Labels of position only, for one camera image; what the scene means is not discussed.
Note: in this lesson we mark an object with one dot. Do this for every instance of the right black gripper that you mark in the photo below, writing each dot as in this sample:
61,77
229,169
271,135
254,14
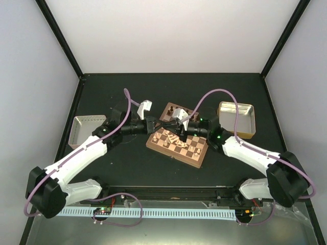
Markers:
182,137

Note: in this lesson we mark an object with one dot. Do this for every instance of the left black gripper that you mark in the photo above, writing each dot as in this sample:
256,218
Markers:
149,124

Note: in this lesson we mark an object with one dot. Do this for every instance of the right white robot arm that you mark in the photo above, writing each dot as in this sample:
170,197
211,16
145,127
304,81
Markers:
284,182

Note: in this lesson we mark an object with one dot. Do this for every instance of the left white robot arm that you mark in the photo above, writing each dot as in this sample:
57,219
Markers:
50,189

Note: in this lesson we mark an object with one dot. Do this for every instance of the pile of light chess pieces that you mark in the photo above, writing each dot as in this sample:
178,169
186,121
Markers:
174,139

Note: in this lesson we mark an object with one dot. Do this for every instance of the wooden chess board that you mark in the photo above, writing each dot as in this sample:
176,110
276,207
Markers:
195,144

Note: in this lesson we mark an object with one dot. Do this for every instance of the row of dark chess pieces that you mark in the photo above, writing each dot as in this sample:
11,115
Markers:
169,112

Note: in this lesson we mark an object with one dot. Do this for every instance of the silver metal tin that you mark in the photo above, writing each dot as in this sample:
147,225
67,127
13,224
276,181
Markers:
246,127

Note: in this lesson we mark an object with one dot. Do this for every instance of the pink plastic tray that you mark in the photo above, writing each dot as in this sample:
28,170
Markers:
82,128

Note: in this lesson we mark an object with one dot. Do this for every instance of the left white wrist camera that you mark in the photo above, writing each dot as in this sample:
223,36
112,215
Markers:
144,106

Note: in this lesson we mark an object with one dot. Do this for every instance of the light blue slotted cable duct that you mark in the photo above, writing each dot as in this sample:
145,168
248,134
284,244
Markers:
170,213

